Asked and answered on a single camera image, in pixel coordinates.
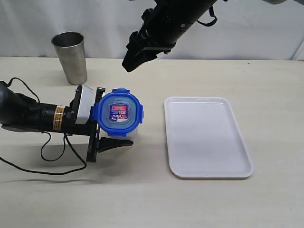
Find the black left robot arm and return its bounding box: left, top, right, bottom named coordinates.
left=0, top=81, right=133, bottom=162

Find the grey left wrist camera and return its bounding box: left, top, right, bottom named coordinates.
left=75, top=85, right=94, bottom=124

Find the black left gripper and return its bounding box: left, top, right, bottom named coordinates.
left=63, top=86, right=133, bottom=162

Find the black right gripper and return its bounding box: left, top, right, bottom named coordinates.
left=122, top=8, right=177, bottom=73

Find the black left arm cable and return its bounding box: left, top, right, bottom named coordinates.
left=0, top=77, right=87, bottom=176

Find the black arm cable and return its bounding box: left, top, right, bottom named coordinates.
left=196, top=6, right=218, bottom=27
left=0, top=77, right=87, bottom=176

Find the stainless steel tumbler cup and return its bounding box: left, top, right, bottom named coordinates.
left=51, top=31, right=87, bottom=85

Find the white rectangular plastic tray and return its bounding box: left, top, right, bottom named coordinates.
left=164, top=96, right=254, bottom=180

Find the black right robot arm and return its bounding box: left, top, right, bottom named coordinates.
left=122, top=0, right=217, bottom=72

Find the clear tall plastic container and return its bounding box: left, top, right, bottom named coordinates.
left=100, top=128, right=137, bottom=142

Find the blue plastic container lid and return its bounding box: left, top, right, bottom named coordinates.
left=90, top=88, right=144, bottom=132

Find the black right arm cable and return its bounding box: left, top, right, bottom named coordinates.
left=196, top=6, right=218, bottom=27

